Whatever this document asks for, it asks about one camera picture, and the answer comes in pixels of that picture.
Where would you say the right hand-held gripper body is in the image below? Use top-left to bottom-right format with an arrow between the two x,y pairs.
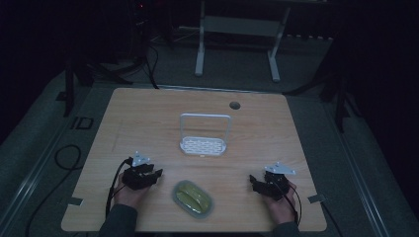
258,161 -> 296,201

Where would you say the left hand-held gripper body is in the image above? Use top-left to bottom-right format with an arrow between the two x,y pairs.
122,150 -> 156,191

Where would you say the person's right hand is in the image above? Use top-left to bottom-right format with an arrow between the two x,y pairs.
263,180 -> 297,226

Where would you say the grey tape piece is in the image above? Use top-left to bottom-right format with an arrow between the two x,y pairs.
307,194 -> 328,204

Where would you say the black tripod stand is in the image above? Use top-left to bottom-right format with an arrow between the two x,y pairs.
285,39 -> 355,134
62,48 -> 147,118

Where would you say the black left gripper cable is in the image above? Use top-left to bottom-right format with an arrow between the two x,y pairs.
105,157 -> 134,219

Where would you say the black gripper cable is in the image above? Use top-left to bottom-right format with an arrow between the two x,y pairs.
276,180 -> 303,227
105,157 -> 134,219

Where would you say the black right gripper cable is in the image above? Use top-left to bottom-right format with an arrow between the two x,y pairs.
276,180 -> 303,227

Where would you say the white soap rack with handle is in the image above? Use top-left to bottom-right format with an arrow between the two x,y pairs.
179,113 -> 233,157

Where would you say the black floor cable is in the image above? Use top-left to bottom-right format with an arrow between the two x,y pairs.
25,143 -> 83,237

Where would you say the black hanging cable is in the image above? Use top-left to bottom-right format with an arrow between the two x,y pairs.
144,43 -> 160,90

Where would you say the white metal desk frame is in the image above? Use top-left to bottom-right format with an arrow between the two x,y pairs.
194,0 -> 292,84

